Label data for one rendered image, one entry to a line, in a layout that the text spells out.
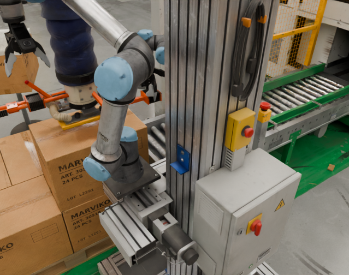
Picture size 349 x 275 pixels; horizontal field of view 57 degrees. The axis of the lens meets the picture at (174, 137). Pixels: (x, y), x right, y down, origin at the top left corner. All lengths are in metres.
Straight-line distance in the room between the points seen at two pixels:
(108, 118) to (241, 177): 0.51
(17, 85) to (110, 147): 2.15
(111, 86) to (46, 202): 1.31
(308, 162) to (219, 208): 2.35
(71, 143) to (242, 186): 1.05
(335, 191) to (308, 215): 0.42
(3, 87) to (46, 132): 1.32
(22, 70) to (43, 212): 1.48
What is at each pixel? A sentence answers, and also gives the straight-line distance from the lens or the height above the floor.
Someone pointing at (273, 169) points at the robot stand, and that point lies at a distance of 1.26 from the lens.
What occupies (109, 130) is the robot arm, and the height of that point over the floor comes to 1.40.
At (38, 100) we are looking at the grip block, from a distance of 1.82.
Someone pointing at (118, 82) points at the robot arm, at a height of 1.61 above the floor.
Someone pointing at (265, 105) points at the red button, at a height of 1.04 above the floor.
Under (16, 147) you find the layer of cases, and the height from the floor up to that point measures 0.54.
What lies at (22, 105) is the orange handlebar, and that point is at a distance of 1.82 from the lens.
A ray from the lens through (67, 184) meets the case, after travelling 1.94.
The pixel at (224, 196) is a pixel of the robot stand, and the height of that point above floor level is 1.23.
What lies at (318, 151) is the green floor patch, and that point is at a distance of 3.57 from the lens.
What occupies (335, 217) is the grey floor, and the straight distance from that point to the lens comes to 2.95.
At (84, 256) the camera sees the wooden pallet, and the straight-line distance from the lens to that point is 2.44.
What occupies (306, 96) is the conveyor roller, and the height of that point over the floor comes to 0.53.
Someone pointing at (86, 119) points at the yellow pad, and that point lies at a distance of 1.82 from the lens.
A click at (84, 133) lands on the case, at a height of 0.94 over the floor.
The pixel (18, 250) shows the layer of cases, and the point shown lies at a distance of 2.17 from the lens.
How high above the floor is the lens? 2.03
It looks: 36 degrees down
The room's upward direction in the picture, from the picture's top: straight up
